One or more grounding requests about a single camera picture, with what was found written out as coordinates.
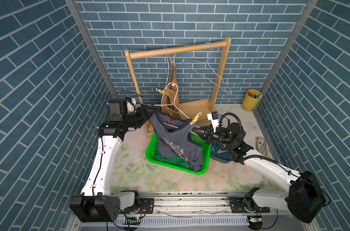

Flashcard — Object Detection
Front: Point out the yellow clothespin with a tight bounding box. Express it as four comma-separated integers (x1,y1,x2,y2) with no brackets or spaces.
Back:
190,112,202,125

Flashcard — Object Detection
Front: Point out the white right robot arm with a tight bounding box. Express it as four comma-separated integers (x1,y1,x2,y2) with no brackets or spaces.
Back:
192,123,331,223

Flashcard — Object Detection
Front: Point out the tan clothespin on strap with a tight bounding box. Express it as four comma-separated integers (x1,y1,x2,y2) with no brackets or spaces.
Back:
156,88,167,96

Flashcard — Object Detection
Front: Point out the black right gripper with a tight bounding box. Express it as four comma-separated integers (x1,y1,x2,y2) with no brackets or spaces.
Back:
193,126,235,149

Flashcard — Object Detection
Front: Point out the beige clothespin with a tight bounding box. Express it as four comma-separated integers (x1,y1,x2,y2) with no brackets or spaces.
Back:
167,55,176,68

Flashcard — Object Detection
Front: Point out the yellow pen cup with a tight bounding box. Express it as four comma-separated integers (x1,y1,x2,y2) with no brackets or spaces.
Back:
241,89,263,111

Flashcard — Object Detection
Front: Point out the pink wire hanger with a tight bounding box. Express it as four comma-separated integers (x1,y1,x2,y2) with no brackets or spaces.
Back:
155,82,189,128

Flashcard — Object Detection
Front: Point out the wooden clothes rack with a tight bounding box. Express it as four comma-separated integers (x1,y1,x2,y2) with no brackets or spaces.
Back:
124,37,232,126

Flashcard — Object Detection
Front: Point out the light blue wire hanger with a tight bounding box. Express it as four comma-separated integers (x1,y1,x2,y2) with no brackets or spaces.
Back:
180,41,233,95

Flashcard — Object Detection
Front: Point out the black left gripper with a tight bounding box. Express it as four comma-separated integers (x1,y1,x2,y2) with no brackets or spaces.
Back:
122,104,156,129

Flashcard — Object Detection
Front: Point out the green plastic basket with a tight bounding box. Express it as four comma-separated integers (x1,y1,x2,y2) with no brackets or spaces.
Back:
146,134,212,175

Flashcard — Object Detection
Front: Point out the white wire hanger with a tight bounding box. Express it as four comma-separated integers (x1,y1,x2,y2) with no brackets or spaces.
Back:
160,47,175,96

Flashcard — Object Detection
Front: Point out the dark teal plastic tray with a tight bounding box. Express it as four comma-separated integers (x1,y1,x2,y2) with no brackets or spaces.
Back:
210,143,232,164

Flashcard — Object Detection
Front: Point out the green tank top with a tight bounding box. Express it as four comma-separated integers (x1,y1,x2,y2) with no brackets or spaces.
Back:
154,155,190,169

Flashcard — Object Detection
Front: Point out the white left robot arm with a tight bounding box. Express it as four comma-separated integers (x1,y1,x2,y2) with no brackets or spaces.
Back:
70,105,154,222

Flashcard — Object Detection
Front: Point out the tan tank top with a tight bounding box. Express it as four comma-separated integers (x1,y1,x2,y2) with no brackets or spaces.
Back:
161,67,182,119

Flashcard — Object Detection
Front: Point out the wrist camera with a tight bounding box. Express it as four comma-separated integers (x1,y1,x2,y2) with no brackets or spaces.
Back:
207,111,224,132
107,97,136,116

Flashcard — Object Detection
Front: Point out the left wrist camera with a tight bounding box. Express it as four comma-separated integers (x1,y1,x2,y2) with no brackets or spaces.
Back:
107,97,136,116

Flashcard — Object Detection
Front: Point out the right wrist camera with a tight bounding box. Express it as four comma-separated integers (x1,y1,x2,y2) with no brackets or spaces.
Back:
207,111,224,132

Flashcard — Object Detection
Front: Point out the dark grey tank top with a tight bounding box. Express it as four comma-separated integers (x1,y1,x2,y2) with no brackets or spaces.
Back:
150,106,203,171

